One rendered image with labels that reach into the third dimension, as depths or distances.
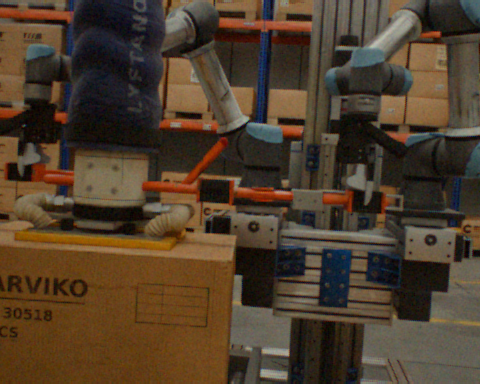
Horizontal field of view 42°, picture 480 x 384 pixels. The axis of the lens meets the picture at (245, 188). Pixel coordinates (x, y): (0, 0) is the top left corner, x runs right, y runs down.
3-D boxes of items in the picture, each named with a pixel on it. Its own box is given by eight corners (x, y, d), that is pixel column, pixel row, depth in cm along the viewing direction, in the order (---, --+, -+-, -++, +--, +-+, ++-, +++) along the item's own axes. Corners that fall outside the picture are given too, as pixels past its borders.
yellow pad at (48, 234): (13, 241, 134) (14, 217, 133) (29, 235, 144) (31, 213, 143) (170, 252, 133) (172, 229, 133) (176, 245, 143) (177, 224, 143)
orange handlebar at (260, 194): (-7, 183, 145) (-6, 168, 144) (38, 179, 175) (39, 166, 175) (391, 211, 143) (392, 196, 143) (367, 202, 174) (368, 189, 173)
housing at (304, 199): (291, 209, 144) (293, 190, 143) (290, 207, 150) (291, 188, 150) (322, 211, 143) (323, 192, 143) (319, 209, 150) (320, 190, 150)
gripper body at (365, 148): (335, 164, 150) (339, 114, 150) (370, 167, 150) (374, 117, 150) (339, 164, 143) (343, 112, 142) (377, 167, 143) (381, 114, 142)
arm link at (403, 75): (379, 68, 161) (353, 61, 154) (417, 65, 153) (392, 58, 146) (376, 98, 162) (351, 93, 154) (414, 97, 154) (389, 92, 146)
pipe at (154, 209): (17, 223, 135) (18, 197, 135) (54, 212, 160) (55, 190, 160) (172, 234, 135) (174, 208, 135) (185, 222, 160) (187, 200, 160)
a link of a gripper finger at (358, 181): (344, 203, 142) (345, 166, 145) (370, 205, 142) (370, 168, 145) (347, 199, 139) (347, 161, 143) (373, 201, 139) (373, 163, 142)
